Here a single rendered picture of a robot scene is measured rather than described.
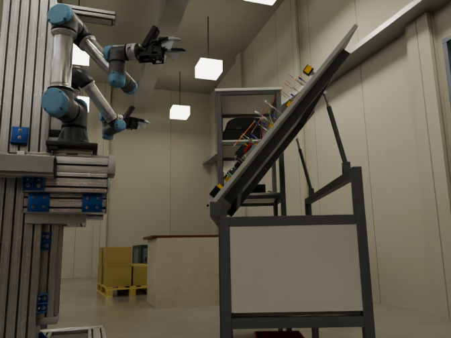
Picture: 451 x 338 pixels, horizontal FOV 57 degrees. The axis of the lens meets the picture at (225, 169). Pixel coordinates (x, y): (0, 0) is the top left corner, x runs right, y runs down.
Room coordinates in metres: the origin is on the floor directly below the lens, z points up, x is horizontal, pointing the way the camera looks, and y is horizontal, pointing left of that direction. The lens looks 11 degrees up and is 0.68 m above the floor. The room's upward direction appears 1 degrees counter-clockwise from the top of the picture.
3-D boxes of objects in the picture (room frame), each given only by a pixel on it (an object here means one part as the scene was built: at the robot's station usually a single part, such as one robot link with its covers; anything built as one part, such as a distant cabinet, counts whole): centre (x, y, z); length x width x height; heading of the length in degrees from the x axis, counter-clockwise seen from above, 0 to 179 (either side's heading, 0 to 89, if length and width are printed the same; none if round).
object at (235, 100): (3.22, -0.19, 0.93); 0.61 x 0.50 x 1.85; 179
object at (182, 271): (5.64, -0.15, 0.41); 2.43 x 0.78 x 0.83; 108
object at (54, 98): (1.78, 0.75, 1.54); 0.15 x 0.12 x 0.55; 173
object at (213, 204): (2.29, 0.03, 0.83); 1.18 x 0.05 x 0.06; 179
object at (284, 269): (2.29, -0.29, 0.60); 1.17 x 0.58 x 0.40; 179
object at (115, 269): (6.82, 1.63, 0.35); 1.21 x 0.86 x 0.71; 19
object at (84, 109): (1.91, 0.73, 1.33); 0.13 x 0.12 x 0.14; 173
